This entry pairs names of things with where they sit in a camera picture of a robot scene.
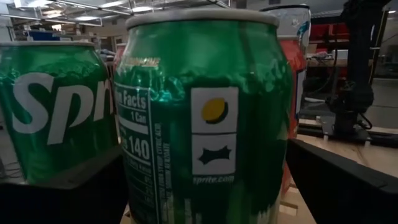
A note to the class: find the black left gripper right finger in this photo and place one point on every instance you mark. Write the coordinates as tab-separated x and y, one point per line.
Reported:
342	193

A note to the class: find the silver Celsius Arctic Vibe can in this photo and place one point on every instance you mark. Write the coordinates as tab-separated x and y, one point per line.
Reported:
292	21

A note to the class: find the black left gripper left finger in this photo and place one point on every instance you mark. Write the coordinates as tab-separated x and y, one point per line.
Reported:
62	202

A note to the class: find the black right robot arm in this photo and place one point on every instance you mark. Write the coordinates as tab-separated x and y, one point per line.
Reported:
357	46

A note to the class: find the green Sprite can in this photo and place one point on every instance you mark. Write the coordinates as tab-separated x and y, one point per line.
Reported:
202	62
62	140

